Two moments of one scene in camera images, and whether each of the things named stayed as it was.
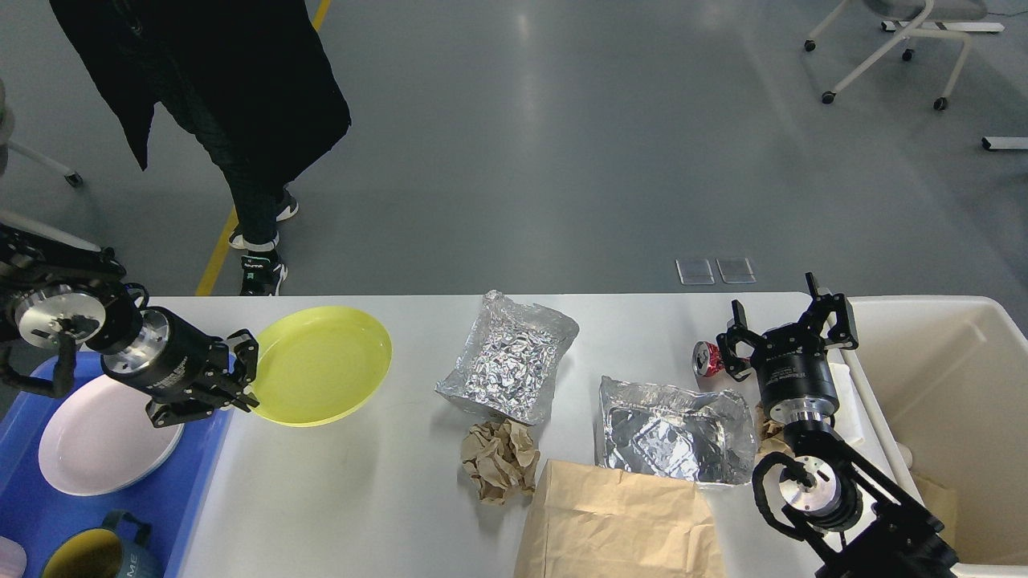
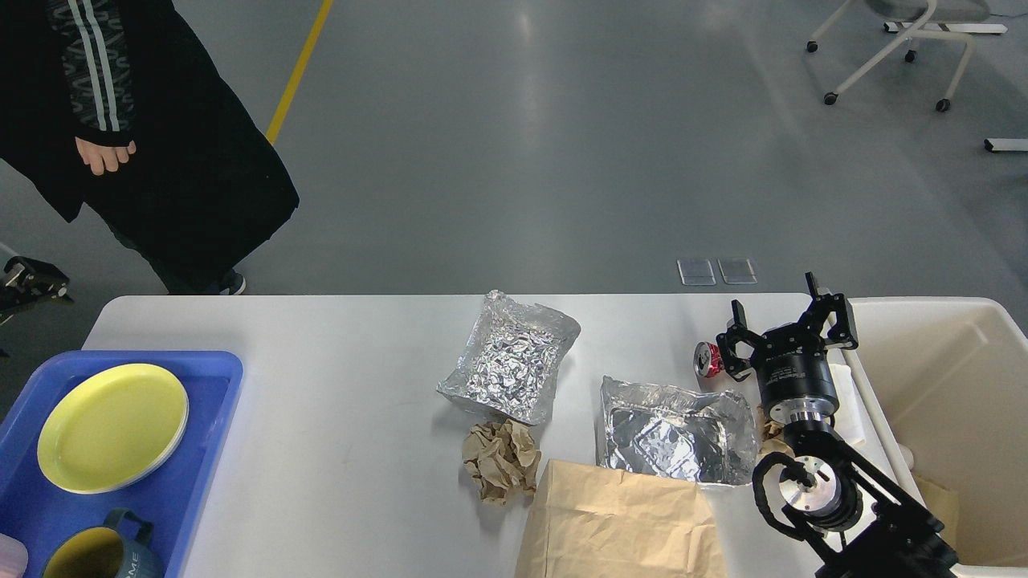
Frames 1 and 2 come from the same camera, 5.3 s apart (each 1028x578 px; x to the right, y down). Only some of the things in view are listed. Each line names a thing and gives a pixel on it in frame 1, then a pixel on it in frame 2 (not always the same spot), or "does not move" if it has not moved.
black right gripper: (795, 376) does not move
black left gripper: (178, 360) -> (26, 282)
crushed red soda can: (707, 360) does not move
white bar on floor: (1005, 143) does not move
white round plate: (99, 437) does not move
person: (259, 83) -> (118, 105)
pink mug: (13, 559) does not move
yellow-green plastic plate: (319, 365) -> (111, 427)
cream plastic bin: (936, 389) does not move
